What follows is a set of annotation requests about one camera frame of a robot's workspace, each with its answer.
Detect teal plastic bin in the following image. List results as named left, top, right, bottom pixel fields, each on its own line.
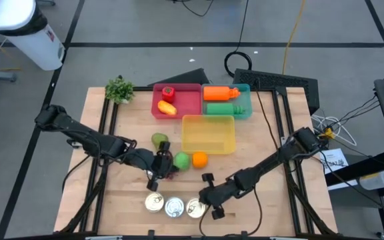
left=200, top=83, right=253, bottom=121

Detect red toy bell pepper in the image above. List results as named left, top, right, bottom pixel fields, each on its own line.
left=161, top=86, right=176, bottom=103

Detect green toy pear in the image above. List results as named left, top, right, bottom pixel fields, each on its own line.
left=151, top=132, right=169, bottom=151

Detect white trash can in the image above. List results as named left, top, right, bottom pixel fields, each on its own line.
left=0, top=0, right=66, bottom=71

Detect black flat panel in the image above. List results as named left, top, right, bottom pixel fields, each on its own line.
left=147, top=67, right=210, bottom=88

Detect white box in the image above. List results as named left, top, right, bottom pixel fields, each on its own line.
left=358, top=169, right=384, bottom=191

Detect green toy bottle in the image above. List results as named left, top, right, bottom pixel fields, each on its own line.
left=206, top=102, right=246, bottom=117

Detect gold-lid blue label can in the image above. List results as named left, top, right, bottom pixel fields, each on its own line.
left=144, top=192, right=165, bottom=213

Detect orange toy bottle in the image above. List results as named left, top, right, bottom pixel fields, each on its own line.
left=203, top=85, right=241, bottom=102

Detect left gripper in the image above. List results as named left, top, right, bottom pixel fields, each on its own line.
left=146, top=141, right=175, bottom=192

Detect black floor cable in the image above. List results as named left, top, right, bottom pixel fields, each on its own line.
left=171, top=0, right=215, bottom=17

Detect black perforated panel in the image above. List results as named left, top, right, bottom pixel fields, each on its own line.
left=232, top=68, right=320, bottom=114

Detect red plastic bin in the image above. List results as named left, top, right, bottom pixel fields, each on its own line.
left=151, top=83, right=203, bottom=120

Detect blue Wild Planet tuna can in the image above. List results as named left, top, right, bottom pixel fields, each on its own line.
left=185, top=197, right=206, bottom=219

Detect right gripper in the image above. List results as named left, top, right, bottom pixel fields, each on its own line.
left=199, top=172, right=235, bottom=221

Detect yellow translucent plastic bin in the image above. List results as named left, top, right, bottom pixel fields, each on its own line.
left=181, top=114, right=237, bottom=155

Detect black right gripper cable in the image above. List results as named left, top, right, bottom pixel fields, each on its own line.
left=198, top=186, right=263, bottom=237

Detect green toy apple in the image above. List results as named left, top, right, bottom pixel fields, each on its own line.
left=173, top=151, right=192, bottom=172

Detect black aluminium table frame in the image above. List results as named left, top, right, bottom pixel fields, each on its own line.
left=58, top=85, right=338, bottom=240

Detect white printed paper sheet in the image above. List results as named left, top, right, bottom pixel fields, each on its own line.
left=319, top=148, right=349, bottom=175

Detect toy orange fruit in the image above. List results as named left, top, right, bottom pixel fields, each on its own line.
left=191, top=151, right=209, bottom=169

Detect black hanging coiled cable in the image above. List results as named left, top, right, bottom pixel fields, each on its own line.
left=223, top=0, right=253, bottom=78

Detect dark red toy grapes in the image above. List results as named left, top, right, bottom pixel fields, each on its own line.
left=165, top=168, right=180, bottom=181

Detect yellow hanging cable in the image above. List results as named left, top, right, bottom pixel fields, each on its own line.
left=281, top=0, right=308, bottom=75

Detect small potted green plant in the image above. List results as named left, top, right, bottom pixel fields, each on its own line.
left=104, top=75, right=136, bottom=105

